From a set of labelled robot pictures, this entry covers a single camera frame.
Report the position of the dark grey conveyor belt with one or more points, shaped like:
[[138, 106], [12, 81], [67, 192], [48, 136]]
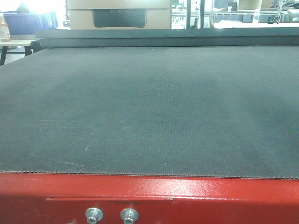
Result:
[[193, 111]]

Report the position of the grey conveyor end plate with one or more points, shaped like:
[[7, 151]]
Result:
[[169, 37]]

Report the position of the silver bolt right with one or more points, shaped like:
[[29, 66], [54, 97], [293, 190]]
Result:
[[129, 216]]

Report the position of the silver bolt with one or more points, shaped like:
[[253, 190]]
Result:
[[129, 216], [93, 215]]

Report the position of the silver bolt left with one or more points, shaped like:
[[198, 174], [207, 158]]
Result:
[[93, 215]]

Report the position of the white side table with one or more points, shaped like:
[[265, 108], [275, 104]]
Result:
[[26, 44]]

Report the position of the blue crate on table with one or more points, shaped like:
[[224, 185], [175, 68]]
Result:
[[28, 24]]

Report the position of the clear plastic bottle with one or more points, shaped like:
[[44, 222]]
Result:
[[4, 30]]

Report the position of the cardboard box with handle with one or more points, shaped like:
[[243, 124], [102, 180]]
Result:
[[119, 14]]

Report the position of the red conveyor frame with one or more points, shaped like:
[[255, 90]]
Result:
[[27, 198]]

